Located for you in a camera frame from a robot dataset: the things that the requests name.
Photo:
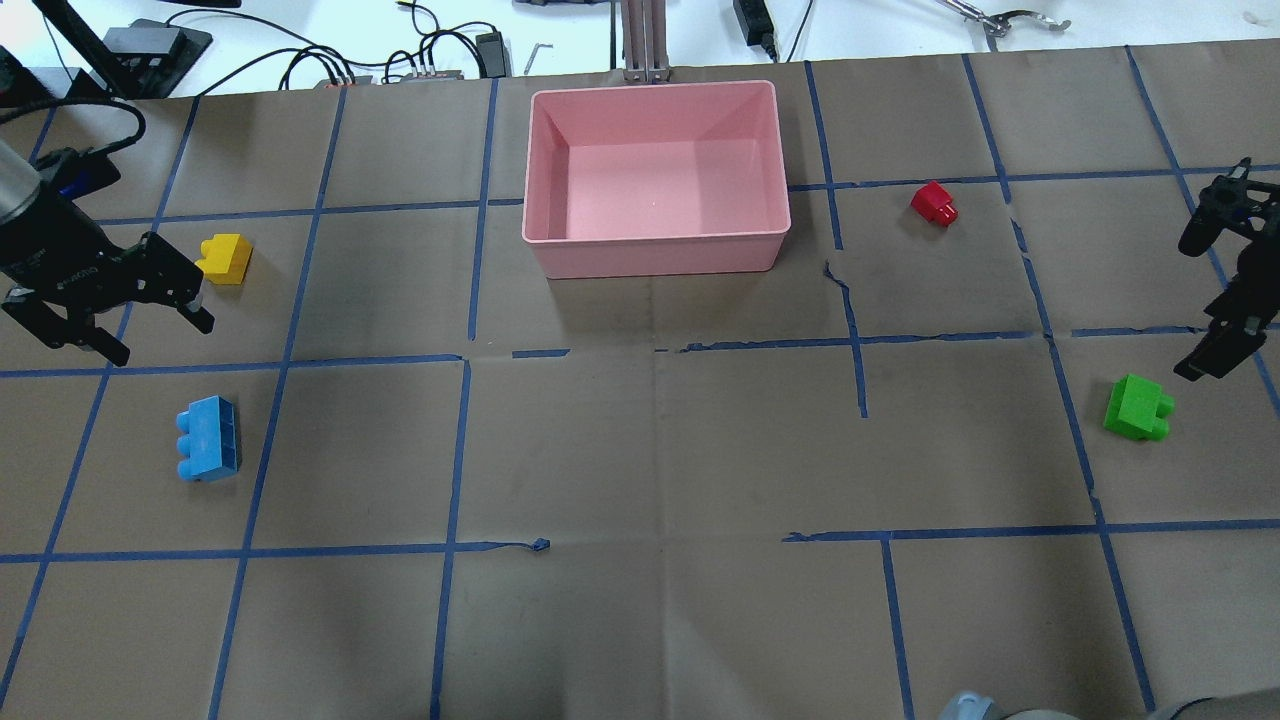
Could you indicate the aluminium frame post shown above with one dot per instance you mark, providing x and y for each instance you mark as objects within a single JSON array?
[{"x": 644, "y": 41}]

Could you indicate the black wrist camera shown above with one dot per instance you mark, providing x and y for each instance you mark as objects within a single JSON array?
[{"x": 77, "y": 173}]

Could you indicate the blue toy block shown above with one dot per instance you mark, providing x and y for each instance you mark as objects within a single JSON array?
[{"x": 208, "y": 442}]

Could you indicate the yellow toy block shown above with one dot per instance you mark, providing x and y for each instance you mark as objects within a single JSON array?
[{"x": 224, "y": 258}]

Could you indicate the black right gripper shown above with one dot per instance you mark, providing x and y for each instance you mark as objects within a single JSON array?
[{"x": 1243, "y": 292}]

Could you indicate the pink plastic box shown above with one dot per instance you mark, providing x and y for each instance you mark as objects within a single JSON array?
[{"x": 655, "y": 180}]

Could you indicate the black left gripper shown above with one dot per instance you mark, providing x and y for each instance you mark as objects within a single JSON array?
[{"x": 52, "y": 247}]

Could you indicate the red toy block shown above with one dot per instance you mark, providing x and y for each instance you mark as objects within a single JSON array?
[{"x": 935, "y": 204}]

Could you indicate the usb hub with cables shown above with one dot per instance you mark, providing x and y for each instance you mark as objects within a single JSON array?
[{"x": 343, "y": 78}]

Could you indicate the black power adapter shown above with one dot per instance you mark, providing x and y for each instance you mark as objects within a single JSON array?
[{"x": 493, "y": 54}]

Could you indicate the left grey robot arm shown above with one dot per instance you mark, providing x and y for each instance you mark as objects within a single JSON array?
[{"x": 20, "y": 190}]

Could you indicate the green toy block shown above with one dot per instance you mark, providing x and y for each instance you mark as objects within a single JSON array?
[{"x": 1139, "y": 409}]

